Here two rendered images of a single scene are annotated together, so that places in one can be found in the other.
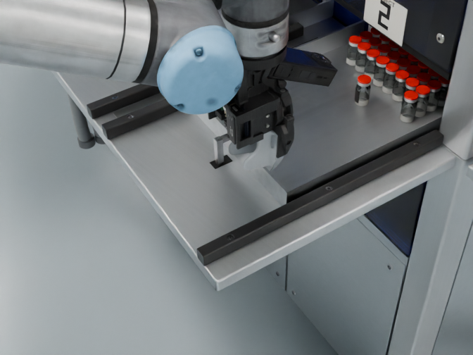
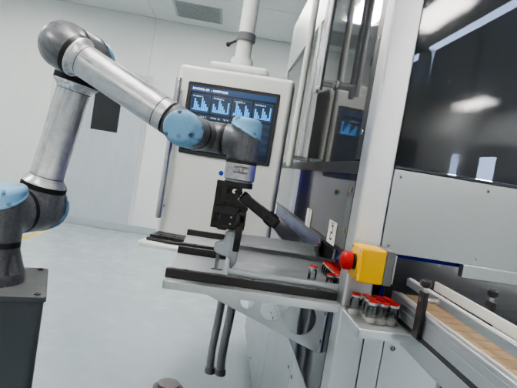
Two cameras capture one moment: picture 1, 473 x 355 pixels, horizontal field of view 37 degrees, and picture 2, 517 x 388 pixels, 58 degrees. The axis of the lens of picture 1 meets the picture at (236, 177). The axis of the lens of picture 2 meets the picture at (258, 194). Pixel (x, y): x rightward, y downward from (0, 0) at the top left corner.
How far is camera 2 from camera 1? 0.78 m
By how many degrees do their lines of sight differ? 48
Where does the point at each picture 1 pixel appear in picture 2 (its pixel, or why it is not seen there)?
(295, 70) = (254, 204)
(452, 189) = (336, 331)
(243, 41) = (228, 168)
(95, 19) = (153, 94)
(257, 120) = (225, 217)
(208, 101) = (177, 135)
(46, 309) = not seen: outside the picture
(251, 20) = (232, 158)
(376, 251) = not seen: outside the picture
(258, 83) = (233, 201)
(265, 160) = (226, 251)
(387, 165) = (293, 287)
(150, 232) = not seen: outside the picture
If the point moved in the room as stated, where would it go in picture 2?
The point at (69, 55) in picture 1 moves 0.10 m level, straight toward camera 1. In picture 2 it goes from (138, 101) to (115, 91)
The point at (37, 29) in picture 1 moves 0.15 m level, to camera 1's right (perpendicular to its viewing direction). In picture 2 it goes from (132, 88) to (189, 93)
